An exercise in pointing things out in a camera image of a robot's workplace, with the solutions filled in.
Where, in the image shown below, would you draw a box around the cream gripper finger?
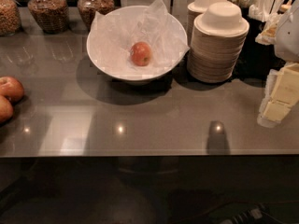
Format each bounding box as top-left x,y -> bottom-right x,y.
264,69 -> 278,96
257,100 -> 291,128

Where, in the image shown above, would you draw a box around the stack of paper bowls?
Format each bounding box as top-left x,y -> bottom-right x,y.
187,1 -> 249,83
186,0 -> 226,43

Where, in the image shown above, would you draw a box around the glass jar of granola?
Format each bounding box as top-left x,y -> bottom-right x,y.
77,0 -> 115,30
27,0 -> 69,34

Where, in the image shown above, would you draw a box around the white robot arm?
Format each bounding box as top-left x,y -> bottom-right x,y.
257,0 -> 299,128

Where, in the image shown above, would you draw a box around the large white bowl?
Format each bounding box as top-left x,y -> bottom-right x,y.
86,5 -> 189,83

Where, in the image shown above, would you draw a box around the rear stack of paper bowls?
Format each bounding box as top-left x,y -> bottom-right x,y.
186,0 -> 226,43

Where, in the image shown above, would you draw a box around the left glass jar of cereal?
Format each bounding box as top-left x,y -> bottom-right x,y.
0,0 -> 21,36

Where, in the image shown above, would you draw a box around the white paper bowl liner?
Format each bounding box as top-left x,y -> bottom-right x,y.
89,0 -> 191,75

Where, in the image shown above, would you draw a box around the red apple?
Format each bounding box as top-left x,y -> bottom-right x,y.
130,42 -> 152,66
0,95 -> 13,123
0,77 -> 24,103

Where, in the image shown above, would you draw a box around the front stack of paper bowls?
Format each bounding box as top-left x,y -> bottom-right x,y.
187,1 -> 249,83

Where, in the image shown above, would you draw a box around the middle glass jar of granola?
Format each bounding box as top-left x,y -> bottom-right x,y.
27,0 -> 69,34

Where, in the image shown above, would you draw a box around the right glass jar of granola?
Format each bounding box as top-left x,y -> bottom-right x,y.
77,0 -> 115,30

